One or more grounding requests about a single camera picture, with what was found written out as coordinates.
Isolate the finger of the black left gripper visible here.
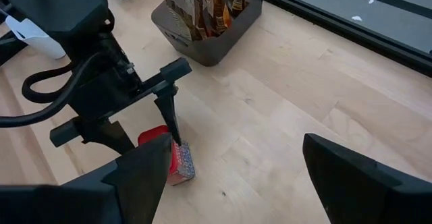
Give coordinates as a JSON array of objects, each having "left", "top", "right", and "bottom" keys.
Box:
[
  {"left": 80, "top": 118, "right": 136, "bottom": 157},
  {"left": 154, "top": 93, "right": 183, "bottom": 147}
]

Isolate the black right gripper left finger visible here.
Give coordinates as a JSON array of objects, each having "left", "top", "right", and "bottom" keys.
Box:
[{"left": 0, "top": 132, "right": 173, "bottom": 224}]

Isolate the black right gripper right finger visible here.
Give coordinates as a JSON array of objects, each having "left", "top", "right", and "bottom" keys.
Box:
[{"left": 302, "top": 132, "right": 432, "bottom": 224}]

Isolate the red-lidded spice tin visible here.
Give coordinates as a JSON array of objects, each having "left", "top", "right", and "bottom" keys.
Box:
[{"left": 137, "top": 125, "right": 196, "bottom": 187}]

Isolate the white plastic bin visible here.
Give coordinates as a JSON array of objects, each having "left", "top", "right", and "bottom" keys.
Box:
[{"left": 5, "top": 14, "right": 67, "bottom": 60}]

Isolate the dark grey plastic bin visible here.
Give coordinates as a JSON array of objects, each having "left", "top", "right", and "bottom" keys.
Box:
[{"left": 151, "top": 0, "right": 265, "bottom": 67}]

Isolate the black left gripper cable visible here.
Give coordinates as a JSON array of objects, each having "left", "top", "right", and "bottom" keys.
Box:
[{"left": 0, "top": 9, "right": 117, "bottom": 129}]

